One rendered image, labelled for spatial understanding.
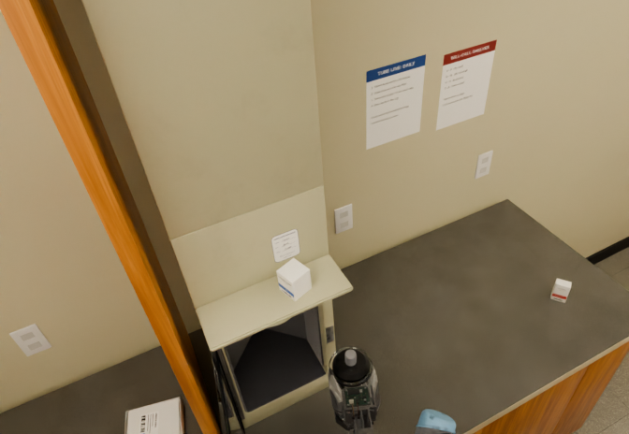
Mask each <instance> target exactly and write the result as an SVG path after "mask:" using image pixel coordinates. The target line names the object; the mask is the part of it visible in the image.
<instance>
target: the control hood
mask: <svg viewBox="0 0 629 434"><path fill-rule="evenodd" d="M304 266H306V267H307V268H308V269H310V274H311V283H312V288H311V289H310V290H309V291H308V292H307V293H305V294H304V295H303V296H302V297H300V298H299V299H298V300H297V301H294V300H293V299H291V298H290V297H289V296H287V295H286V294H285V293H284V292H282V291H281V290H280V288H279V283H278V278H277V276H274V277H272V278H270V279H267V280H265V281H263V282H259V283H257V284H254V285H252V286H250V287H247V288H245V289H242V290H240V291H238V292H236V293H233V294H231V295H229V296H226V297H222V298H220V299H217V300H215V301H213V302H211V303H209V304H206V305H204V306H201V307H199V308H197V309H196V312H197V317H198V320H199V321H200V327H202V330H203V332H204V335H205V338H206V341H207V342H208V345H209V348H210V350H211V351H213V352H215V351H217V350H219V349H221V348H224V347H226V346H228V345H229V344H232V343H234V342H236V341H239V340H242V339H244V338H247V337H249V336H251V335H253V334H255V333H257V332H259V331H261V330H264V329H266V328H268V327H271V326H274V325H276V324H279V323H281V322H283V321H284V320H287V319H289V318H291V317H293V316H296V315H298V314H300V313H302V312H305V311H308V310H310V309H312V308H314V307H316V306H319V305H321V304H323V303H325V302H328V301H330V300H332V299H334V298H336V297H339V296H342V295H344V294H346V293H348V292H351V291H352V290H353V286H352V285H351V283H350V282H349V281H348V279H347V278H346V277H345V276H344V274H343V273H342V272H341V270H340V269H339V267H338V266H337V265H336V263H335V262H334V260H333V259H332V258H331V256H330V255H325V256H323V257H320V258H318V259H315V260H314V261H312V262H309V263H307V264H304Z"/></svg>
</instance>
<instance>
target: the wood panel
mask: <svg viewBox="0 0 629 434"><path fill-rule="evenodd" d="M0 10H1V12H2V14H3V16H4V18H5V20H6V22H7V26H8V28H9V30H10V32H11V34H12V35H13V37H14V39H15V41H16V43H17V46H18V48H19V50H20V52H21V54H22V57H23V59H24V61H25V62H26V64H27V67H28V69H29V71H30V73H31V75H32V77H33V79H34V81H35V83H36V85H37V88H38V90H39V92H40V94H41V96H42V98H43V100H44V102H45V104H46V106H47V108H48V111H49V113H50V115H51V117H52V119H53V121H54V123H55V125H56V127H57V129H58V132H59V134H60V136H61V138H62V140H63V142H64V143H65V145H66V148H67V150H68V153H69V155H70V157H71V159H72V161H73V163H74V165H75V167H76V169H77V170H78V172H79V175H80V178H81V180H82V182H83V184H84V186H85V188H86V190H87V192H88V194H89V197H90V198H91V200H92V202H93V204H94V206H95V209H96V211H97V213H98V215H99V218H100V220H101V222H102V224H103V225H104V227H105V229H106V231H107V233H108V235H109V237H110V241H111V243H112V245H113V247H114V249H115V251H116V253H117V254H118V256H119V258H120V261H121V263H122V265H123V267H124V270H125V272H126V274H127V276H128V278H129V280H130V282H131V284H132V286H133V288H134V290H135V292H136V294H137V296H138V298H139V301H140V304H141V306H142V308H143V309H144V311H145V313H146V315H147V317H148V319H149V321H150V323H151V326H152V328H153V330H154V333H155V335H156V336H157V338H158V340H159V342H160V345H161V347H162V349H163V351H164V353H165V355H166V357H167V359H168V362H169V363H170V366H171V368H172V370H173V372H174V374H175V376H176V378H177V380H178V382H179V384H180V386H181V389H182V390H183V393H184V395H185V397H186V399H187V401H188V403H189V405H190V407H191V410H192V412H193V414H194V416H195V417H196V419H197V422H198V424H199V426H200V428H201V431H202V433H203V434H222V433H221V430H220V427H219V425H218V422H217V419H216V416H215V413H214V410H213V407H212V403H211V400H210V397H209V394H208V391H207V388H206V385H205V383H204V380H203V377H202V374H201V371H200V368H199V365H198V362H197V358H196V355H195V352H194V349H193V346H192V343H191V340H190V338H189V335H188V333H187V330H186V328H185V325H184V323H183V319H182V316H181V315H180V312H179V310H178V307H177V305H176V303H175V300H174V298H173V295H172V293H171V291H170V289H169V286H168V282H167V280H166V277H165V275H164V272H163V270H162V268H161V266H160V263H159V261H158V259H157V256H156V254H155V251H154V247H153V245H152V243H151V241H150V238H149V236H148V233H147V231H146V228H145V226H144V223H143V221H142V219H141V217H140V214H139V211H138V208H137V206H136V203H135V201H134V198H133V196H132V194H131V192H130V189H129V187H128V184H127V182H126V179H125V177H124V173H123V171H122V169H121V166H120V164H119V162H118V159H117V157H116V154H115V152H114V149H113V148H112V145H111V143H110V139H109V136H108V134H107V131H106V129H105V126H104V124H103V122H102V120H101V118H100V115H99V113H98V110H97V108H96V105H95V101H94V99H93V97H92V95H91V92H90V90H89V87H88V85H87V82H86V80H85V77H84V76H83V73H82V71H81V69H80V65H79V62H78V60H77V57H76V55H75V52H74V51H73V48H72V46H71V43H70V41H69V38H68V36H67V33H66V29H65V27H64V25H63V23H62V21H61V18H60V16H59V13H58V11H57V8H56V6H55V4H54V2H53V0H0Z"/></svg>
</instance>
